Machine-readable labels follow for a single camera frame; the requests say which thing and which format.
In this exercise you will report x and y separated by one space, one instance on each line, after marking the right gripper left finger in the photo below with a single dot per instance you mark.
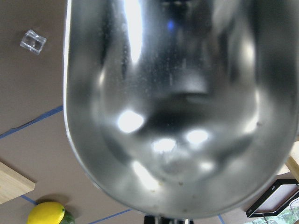
149 219

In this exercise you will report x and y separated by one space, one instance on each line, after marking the metal ice scoop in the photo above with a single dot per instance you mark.
181 108

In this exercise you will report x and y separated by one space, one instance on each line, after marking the fallen clear ice cube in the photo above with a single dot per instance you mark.
33 42

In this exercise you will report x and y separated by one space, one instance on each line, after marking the green lime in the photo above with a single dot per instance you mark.
68 218

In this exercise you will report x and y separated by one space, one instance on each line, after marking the yellow lemon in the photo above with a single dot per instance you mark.
46 213

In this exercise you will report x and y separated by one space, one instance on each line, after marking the wooden mug tree stand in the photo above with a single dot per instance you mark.
292 162

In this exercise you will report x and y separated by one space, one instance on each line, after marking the wooden cutting board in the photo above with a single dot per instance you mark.
13 184

